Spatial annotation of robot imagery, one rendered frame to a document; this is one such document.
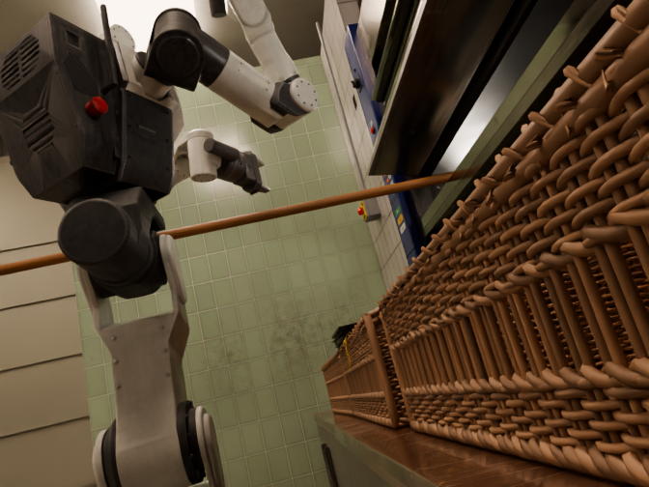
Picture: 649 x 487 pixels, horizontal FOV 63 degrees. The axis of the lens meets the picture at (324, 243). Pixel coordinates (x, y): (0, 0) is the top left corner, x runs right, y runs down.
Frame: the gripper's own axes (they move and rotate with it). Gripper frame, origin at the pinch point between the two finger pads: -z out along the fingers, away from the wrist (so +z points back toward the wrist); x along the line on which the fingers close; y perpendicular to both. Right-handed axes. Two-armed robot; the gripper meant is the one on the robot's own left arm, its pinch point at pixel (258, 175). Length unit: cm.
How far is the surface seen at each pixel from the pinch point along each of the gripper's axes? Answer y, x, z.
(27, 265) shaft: -60, 10, 33
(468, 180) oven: 50, 16, -29
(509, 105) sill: 69, 12, -2
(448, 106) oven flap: 51, -9, -32
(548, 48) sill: 80, 11, 14
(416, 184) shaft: 33.3, 8.6, -35.7
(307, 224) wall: -59, -27, -127
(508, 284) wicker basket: 72, 60, 88
